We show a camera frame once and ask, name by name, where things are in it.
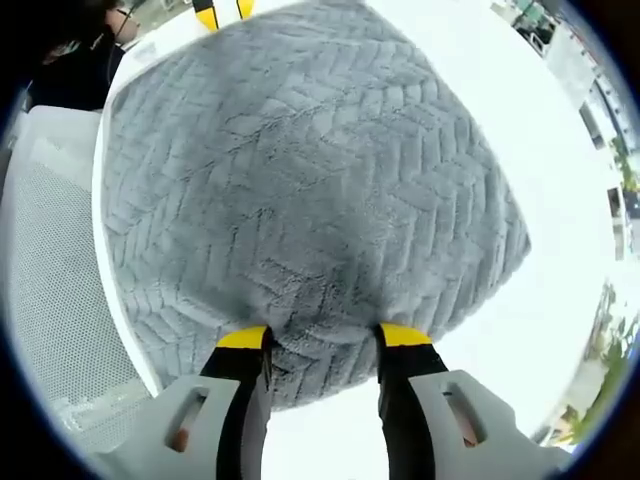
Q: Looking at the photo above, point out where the grey fluffy towel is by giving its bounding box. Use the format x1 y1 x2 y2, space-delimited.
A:
98 0 533 413

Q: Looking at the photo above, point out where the person's dark upper body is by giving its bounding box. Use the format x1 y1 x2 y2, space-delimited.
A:
27 0 142 112

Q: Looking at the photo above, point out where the white mesh chair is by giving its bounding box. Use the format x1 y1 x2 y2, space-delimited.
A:
0 104 164 454

